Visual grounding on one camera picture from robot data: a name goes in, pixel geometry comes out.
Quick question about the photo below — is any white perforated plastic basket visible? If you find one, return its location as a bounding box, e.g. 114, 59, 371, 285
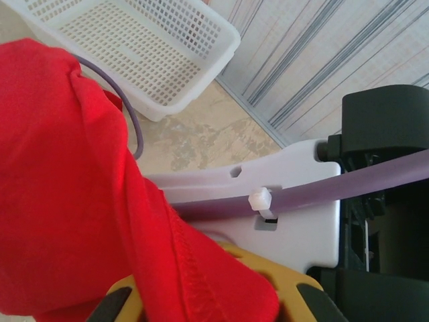
9, 0, 242, 122

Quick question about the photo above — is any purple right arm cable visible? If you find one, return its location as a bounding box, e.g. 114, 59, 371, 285
78, 55, 429, 222

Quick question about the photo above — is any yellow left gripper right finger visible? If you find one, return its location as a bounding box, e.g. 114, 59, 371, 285
214, 239, 348, 322

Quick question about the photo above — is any red t-shirt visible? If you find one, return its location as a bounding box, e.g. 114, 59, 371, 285
0, 37, 279, 322

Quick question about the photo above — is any white zip tie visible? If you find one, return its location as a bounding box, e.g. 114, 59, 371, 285
247, 187, 279, 219

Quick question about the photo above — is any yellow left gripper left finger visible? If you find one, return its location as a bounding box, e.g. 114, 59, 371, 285
87, 276, 145, 322

